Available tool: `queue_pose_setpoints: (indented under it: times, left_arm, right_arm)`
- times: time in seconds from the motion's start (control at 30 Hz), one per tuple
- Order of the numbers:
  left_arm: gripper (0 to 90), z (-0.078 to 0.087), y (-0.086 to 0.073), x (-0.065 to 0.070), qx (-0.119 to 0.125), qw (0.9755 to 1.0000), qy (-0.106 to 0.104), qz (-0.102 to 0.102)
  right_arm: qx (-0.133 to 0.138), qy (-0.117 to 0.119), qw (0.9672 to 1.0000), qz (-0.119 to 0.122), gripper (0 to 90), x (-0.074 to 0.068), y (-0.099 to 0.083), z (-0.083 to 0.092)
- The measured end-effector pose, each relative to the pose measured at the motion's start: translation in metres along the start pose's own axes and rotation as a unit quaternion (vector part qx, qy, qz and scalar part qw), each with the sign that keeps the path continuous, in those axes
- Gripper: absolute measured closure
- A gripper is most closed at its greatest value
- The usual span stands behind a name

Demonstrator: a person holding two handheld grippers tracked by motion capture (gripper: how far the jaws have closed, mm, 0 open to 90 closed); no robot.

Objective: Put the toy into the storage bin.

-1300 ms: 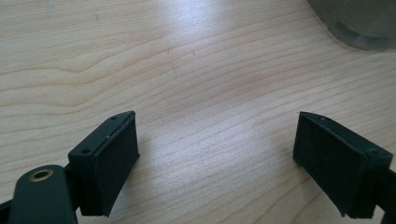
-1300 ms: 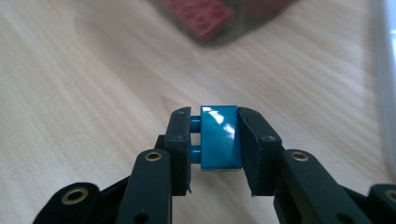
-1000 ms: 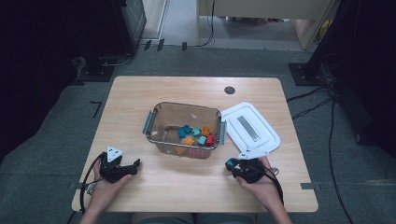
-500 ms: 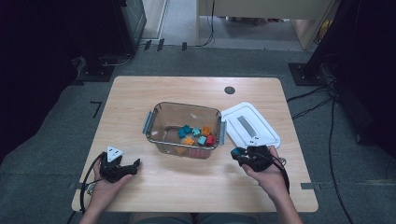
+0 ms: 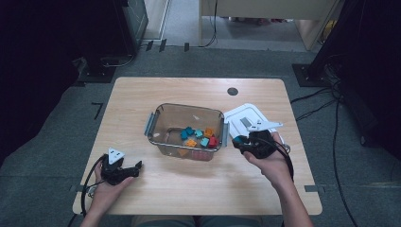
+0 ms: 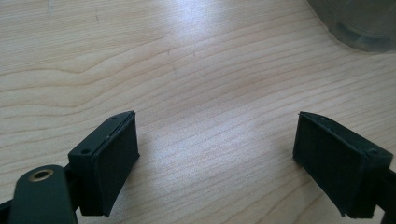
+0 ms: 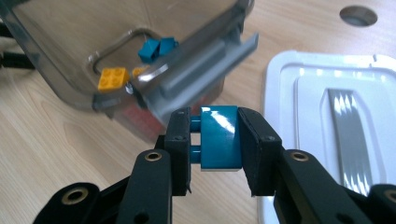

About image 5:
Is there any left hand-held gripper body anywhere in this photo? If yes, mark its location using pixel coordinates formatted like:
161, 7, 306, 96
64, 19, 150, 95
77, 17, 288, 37
100, 147, 128, 186

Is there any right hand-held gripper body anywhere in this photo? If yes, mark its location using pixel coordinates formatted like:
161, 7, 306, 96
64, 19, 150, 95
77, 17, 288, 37
246, 119, 284, 160

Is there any white box lid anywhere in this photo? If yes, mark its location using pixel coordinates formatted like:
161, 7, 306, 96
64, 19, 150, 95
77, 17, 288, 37
223, 102, 287, 149

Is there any clear grey storage box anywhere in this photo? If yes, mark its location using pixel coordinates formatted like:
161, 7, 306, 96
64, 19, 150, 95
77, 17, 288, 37
144, 102, 231, 163

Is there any person's left hand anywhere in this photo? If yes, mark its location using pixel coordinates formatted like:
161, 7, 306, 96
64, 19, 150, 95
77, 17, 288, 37
87, 163, 139, 218

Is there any person's right hand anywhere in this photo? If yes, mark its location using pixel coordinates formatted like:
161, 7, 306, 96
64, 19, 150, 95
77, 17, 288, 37
242, 131, 295, 192

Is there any black stand base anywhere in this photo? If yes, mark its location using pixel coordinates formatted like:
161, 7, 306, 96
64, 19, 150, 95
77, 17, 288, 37
77, 56, 118, 85
291, 62, 333, 89

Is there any black curtain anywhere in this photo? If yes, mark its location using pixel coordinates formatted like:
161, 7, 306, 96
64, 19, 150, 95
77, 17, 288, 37
310, 0, 401, 160
0, 0, 128, 166

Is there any yellow object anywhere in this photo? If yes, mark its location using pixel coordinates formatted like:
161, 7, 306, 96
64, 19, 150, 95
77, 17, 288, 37
321, 19, 338, 44

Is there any dark cabinet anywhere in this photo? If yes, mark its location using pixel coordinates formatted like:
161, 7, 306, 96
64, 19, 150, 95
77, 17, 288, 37
121, 0, 149, 57

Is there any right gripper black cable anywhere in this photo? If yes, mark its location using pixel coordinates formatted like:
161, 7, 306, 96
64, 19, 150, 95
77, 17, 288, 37
258, 136, 295, 183

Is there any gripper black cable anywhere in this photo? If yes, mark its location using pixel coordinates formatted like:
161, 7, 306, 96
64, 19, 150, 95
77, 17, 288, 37
80, 155, 106, 220
258, 136, 295, 183

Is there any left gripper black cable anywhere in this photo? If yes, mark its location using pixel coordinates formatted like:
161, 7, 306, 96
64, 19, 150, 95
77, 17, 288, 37
80, 155, 106, 220

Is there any long black floor cable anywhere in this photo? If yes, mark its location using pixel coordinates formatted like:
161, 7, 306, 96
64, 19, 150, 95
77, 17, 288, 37
332, 99, 359, 227

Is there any hanging black cable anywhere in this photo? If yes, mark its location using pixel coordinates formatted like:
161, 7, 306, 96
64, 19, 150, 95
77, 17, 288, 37
201, 0, 219, 48

